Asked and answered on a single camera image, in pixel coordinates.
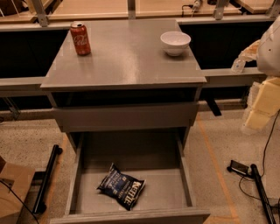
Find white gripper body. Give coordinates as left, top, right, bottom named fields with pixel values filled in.
left=238, top=40, right=260, bottom=62

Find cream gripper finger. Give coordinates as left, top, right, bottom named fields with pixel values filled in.
left=253, top=78, right=280, bottom=117
left=241, top=109, right=270, bottom=135

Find blue Kettle chip bag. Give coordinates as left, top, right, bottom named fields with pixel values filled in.
left=97, top=164, right=145, bottom=211

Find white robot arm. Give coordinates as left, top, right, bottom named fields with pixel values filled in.
left=238, top=16, right=280, bottom=133

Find closed grey top drawer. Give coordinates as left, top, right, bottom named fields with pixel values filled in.
left=52, top=102, right=199, bottom=132

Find open grey middle drawer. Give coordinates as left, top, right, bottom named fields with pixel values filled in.
left=50, top=129, right=210, bottom=224

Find grey drawer cabinet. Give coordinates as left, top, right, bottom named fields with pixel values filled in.
left=41, top=19, right=207, bottom=147

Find clear sanitizer pump bottle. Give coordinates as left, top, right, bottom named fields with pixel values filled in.
left=231, top=58, right=246, bottom=74

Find black stand leg right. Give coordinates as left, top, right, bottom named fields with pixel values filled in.
left=227, top=160, right=277, bottom=224

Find black stand leg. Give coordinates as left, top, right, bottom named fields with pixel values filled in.
left=227, top=160, right=277, bottom=224
left=32, top=144, right=63, bottom=214

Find white ceramic bowl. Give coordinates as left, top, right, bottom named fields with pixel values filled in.
left=160, top=31, right=191, bottom=56

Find red Coca-Cola can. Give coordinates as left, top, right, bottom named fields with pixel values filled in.
left=70, top=21, right=91, bottom=56

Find black stand leg left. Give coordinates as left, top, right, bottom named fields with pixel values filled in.
left=32, top=144, right=63, bottom=214

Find brown cardboard box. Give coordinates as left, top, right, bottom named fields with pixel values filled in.
left=0, top=157, right=35, bottom=224

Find black cable on floor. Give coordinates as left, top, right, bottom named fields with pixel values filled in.
left=238, top=108, right=280, bottom=202

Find grey metal rail shelf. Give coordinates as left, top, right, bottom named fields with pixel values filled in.
left=0, top=19, right=268, bottom=91

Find black cable on box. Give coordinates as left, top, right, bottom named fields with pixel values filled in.
left=0, top=178, right=40, bottom=224

